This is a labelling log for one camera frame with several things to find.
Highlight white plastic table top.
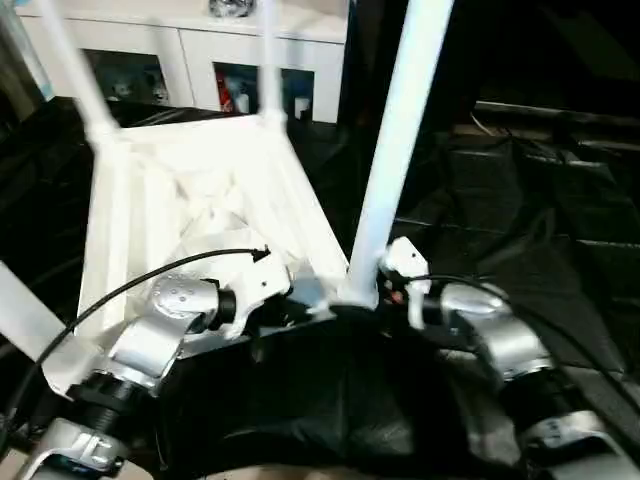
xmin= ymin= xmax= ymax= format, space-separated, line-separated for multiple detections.
xmin=40 ymin=112 xmax=357 ymax=399

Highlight black plastic mat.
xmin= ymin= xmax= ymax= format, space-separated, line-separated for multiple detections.
xmin=0 ymin=95 xmax=640 ymax=476

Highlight silver metal bar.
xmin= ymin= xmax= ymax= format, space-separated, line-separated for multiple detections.
xmin=473 ymin=100 xmax=640 ymax=127

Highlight white glass-door cabinet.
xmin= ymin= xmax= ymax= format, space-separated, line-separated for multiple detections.
xmin=15 ymin=0 xmax=351 ymax=123

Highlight large black screen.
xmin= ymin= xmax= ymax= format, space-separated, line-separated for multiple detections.
xmin=345 ymin=0 xmax=640 ymax=119

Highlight dark crumpled bundle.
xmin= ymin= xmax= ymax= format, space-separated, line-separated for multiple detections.
xmin=208 ymin=0 xmax=259 ymax=20

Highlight grey curtain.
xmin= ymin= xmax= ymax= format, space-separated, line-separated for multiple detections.
xmin=0 ymin=0 xmax=41 ymax=116

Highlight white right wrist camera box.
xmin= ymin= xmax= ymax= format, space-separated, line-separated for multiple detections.
xmin=380 ymin=237 xmax=433 ymax=331

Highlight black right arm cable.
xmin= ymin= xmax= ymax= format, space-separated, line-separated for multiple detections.
xmin=398 ymin=273 xmax=640 ymax=386

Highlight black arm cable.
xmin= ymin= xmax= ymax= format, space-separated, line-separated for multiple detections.
xmin=398 ymin=273 xmax=640 ymax=386
xmin=0 ymin=247 xmax=272 ymax=451

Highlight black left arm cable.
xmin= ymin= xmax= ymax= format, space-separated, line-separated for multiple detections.
xmin=0 ymin=247 xmax=272 ymax=451

